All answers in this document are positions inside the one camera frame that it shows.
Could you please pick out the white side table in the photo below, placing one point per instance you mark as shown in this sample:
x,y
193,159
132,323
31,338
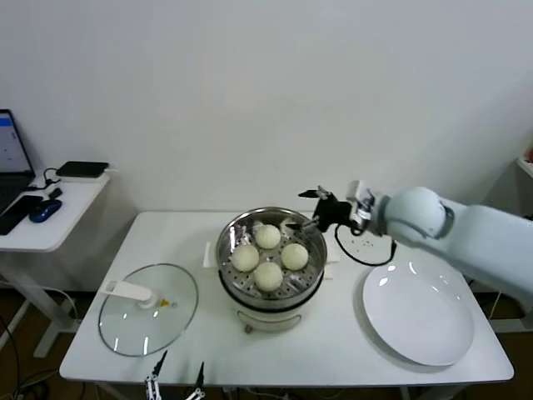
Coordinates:
x,y
62,227

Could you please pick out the white steamed baozi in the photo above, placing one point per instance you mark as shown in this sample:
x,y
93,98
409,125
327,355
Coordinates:
x,y
267,236
267,276
295,256
245,258

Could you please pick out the black flat hard drive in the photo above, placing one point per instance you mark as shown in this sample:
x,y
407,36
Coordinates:
x,y
82,169

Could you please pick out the white round plate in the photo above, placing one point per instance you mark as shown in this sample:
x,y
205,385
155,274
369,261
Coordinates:
x,y
416,316

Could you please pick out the blue computer mouse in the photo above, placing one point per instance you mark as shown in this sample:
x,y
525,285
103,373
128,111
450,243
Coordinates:
x,y
46,210

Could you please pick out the stainless steel steamer basket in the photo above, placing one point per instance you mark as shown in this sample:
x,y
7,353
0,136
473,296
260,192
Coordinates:
x,y
310,266

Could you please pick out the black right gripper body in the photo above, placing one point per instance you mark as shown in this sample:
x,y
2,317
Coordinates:
x,y
331,210

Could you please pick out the black smartphone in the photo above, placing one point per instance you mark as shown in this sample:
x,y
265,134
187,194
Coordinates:
x,y
18,213

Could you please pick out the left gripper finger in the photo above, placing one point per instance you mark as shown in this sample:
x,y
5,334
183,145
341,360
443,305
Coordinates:
x,y
201,375
160,366

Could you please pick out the black laptop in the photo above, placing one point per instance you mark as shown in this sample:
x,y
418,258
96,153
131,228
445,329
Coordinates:
x,y
12,141

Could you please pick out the small dark crumbs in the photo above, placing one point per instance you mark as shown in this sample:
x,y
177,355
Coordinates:
x,y
368,245

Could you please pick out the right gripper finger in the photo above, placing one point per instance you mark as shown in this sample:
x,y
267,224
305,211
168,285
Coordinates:
x,y
309,193
296,227

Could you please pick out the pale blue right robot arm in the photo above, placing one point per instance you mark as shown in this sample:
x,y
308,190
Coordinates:
x,y
479,237

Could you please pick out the small black adapter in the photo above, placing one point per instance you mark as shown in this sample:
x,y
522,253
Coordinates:
x,y
55,193

